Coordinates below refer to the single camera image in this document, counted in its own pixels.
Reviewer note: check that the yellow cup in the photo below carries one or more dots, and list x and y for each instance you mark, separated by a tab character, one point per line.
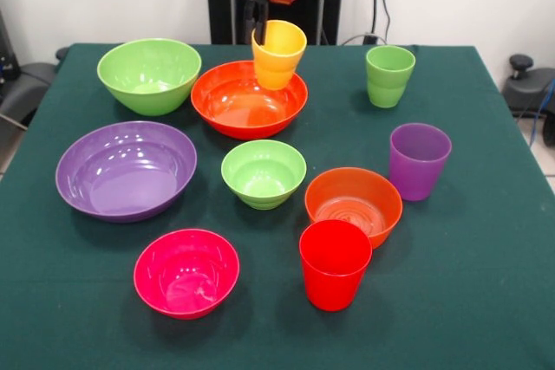
279	62

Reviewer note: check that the large orange-red bowl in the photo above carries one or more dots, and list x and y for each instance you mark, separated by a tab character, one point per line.
243	114

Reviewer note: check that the large green bowl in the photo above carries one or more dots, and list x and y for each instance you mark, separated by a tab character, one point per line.
149	84

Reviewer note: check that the green cup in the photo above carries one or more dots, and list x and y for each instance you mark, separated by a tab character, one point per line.
390	79

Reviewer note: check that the small green bowl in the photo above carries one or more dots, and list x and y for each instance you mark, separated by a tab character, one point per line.
262	179

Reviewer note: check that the small orange bowl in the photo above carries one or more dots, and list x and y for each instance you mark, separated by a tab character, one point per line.
353	196

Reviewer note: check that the large purple bowl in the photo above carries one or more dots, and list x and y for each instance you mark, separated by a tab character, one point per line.
126	179

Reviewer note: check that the purple cup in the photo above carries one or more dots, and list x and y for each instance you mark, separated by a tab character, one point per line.
418	166

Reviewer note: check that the red cup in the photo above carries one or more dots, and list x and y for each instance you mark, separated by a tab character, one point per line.
334	274

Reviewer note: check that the pink bowl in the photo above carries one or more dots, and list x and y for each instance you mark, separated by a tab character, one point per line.
186	279

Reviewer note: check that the dark green tablecloth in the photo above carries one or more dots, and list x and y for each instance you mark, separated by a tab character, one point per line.
433	300

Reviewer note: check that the black pedestal leg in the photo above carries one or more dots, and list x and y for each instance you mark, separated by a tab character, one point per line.
26	88
524	88

